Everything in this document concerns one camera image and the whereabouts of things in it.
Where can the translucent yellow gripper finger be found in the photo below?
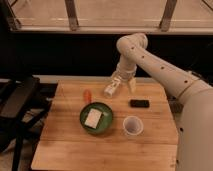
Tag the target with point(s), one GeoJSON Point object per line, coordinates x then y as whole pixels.
{"type": "Point", "coordinates": [115, 82]}
{"type": "Point", "coordinates": [132, 85]}

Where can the orange red pepper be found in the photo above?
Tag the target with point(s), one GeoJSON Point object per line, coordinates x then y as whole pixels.
{"type": "Point", "coordinates": [87, 96]}

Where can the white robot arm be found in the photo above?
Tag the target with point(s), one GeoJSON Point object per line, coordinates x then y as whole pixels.
{"type": "Point", "coordinates": [195, 145]}

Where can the clear plastic bottle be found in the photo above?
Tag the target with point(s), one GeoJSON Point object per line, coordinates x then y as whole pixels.
{"type": "Point", "coordinates": [109, 91]}

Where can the black rectangular block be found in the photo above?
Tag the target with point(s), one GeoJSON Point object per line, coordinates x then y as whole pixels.
{"type": "Point", "coordinates": [139, 103]}

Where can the white sponge block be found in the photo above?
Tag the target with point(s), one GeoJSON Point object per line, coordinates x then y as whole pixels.
{"type": "Point", "coordinates": [93, 118]}

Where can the green round plate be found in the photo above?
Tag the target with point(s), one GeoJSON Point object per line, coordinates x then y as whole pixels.
{"type": "Point", "coordinates": [105, 121]}

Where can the black chair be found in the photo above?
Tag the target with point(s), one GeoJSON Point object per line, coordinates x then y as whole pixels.
{"type": "Point", "coordinates": [21, 107]}

